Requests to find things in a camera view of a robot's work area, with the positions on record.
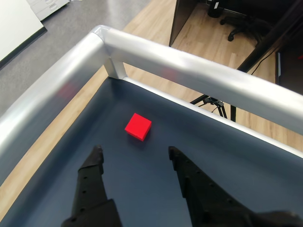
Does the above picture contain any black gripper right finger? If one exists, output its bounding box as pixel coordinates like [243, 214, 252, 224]
[168, 146, 303, 227]

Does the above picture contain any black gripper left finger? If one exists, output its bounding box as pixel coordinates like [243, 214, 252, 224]
[61, 145, 123, 227]

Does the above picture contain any red cube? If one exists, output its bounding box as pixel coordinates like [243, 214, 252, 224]
[125, 113, 152, 142]

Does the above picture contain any dark blue table mat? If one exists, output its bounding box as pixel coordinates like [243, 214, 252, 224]
[0, 79, 303, 227]

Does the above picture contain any silver metal table railing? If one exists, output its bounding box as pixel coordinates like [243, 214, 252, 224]
[0, 25, 303, 187]

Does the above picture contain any black tripod stand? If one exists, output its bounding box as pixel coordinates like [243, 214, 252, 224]
[189, 0, 303, 122]

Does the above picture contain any black office chair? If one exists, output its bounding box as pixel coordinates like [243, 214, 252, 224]
[220, 9, 272, 43]

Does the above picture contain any black desk with beige top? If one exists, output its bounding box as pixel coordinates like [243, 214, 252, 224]
[169, 0, 303, 88]

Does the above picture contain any white office cabinet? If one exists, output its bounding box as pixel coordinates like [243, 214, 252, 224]
[26, 0, 71, 22]

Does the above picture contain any black waste bin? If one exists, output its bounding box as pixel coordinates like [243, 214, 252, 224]
[207, 0, 225, 18]

